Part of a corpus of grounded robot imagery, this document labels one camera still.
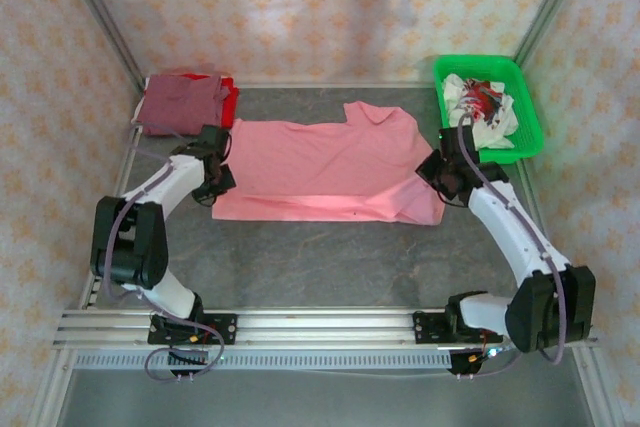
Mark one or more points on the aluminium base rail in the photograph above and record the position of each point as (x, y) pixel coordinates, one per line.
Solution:
(325, 329)

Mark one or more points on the aluminium frame leg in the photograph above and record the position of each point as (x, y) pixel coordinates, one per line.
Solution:
(597, 387)
(52, 387)

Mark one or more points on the red folded t-shirt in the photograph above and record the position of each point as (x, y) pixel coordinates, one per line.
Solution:
(229, 107)

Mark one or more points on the maroon folded t-shirt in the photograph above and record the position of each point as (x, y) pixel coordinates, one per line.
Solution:
(175, 107)

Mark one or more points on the green plastic basket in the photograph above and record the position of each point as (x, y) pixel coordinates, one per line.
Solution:
(500, 157)

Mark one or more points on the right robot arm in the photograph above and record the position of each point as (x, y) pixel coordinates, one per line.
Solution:
(515, 232)

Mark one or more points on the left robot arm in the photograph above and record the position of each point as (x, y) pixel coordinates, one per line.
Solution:
(130, 247)

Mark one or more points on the white folded t-shirt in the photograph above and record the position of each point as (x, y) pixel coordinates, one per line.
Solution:
(135, 123)

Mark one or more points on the pink t-shirt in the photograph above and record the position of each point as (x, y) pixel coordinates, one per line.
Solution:
(325, 162)

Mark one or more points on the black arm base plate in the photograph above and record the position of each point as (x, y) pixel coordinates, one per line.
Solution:
(225, 329)
(425, 329)

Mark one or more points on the small circuit board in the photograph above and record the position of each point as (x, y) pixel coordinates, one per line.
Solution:
(492, 352)

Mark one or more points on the white printed t-shirt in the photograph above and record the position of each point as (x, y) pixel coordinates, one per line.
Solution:
(492, 133)

